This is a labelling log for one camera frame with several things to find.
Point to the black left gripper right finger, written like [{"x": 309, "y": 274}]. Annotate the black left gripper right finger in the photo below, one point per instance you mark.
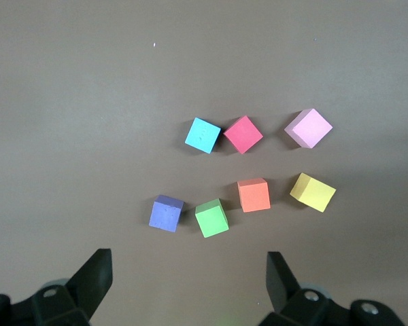
[{"x": 280, "y": 282}]

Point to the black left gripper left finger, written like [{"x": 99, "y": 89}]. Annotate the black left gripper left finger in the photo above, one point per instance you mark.
[{"x": 95, "y": 278}]

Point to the yellow foam cube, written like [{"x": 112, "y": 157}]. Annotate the yellow foam cube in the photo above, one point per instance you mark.
[{"x": 314, "y": 195}]

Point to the red foam cube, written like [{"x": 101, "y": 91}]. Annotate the red foam cube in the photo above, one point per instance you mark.
[{"x": 243, "y": 135}]

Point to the pink foam cube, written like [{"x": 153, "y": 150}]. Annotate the pink foam cube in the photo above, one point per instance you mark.
[{"x": 309, "y": 130}]

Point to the light blue foam cube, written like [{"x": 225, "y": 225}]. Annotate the light blue foam cube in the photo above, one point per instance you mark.
[{"x": 203, "y": 136}]

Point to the orange foam cube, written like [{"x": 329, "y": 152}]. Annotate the orange foam cube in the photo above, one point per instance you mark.
[{"x": 255, "y": 197}]

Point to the green foam cube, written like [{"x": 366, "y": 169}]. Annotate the green foam cube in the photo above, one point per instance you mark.
[{"x": 211, "y": 220}]

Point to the purple foam cube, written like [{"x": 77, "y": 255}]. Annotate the purple foam cube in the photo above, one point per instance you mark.
[{"x": 165, "y": 215}]

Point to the brown table cover sheet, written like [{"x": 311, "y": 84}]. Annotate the brown table cover sheet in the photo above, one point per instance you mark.
[{"x": 88, "y": 102}]

